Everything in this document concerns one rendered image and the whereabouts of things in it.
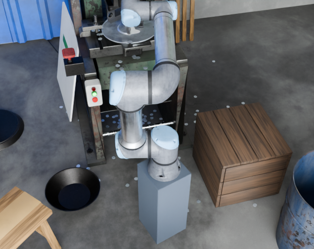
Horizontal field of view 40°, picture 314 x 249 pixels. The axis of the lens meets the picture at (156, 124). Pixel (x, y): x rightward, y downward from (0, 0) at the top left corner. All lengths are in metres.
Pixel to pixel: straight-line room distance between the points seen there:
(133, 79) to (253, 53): 2.20
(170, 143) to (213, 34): 2.06
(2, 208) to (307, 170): 1.45
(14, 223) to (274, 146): 1.30
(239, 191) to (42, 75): 1.72
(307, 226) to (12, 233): 1.27
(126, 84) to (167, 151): 0.47
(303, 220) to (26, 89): 2.08
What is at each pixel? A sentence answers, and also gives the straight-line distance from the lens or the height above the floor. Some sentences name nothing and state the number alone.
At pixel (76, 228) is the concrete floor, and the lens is 2.35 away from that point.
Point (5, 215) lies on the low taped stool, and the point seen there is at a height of 0.33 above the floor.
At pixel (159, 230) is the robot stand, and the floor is 0.12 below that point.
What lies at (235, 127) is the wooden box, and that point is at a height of 0.35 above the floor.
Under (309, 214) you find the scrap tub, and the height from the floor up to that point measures 0.43.
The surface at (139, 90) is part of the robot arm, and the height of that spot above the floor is 1.05.
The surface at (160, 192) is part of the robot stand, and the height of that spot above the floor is 0.42.
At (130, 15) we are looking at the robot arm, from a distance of 1.70.
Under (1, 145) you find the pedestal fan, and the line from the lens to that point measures 2.80.
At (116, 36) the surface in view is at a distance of 2.20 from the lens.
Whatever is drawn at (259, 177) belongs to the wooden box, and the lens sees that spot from 2.33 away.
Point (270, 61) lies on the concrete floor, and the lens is 3.49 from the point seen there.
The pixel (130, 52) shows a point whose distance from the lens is 2.27.
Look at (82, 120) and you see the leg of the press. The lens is 2.83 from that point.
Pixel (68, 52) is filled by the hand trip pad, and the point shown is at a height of 0.76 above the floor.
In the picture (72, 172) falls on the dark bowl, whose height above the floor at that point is 0.05.
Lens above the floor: 1.95
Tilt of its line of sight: 44 degrees down
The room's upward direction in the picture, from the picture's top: 1 degrees clockwise
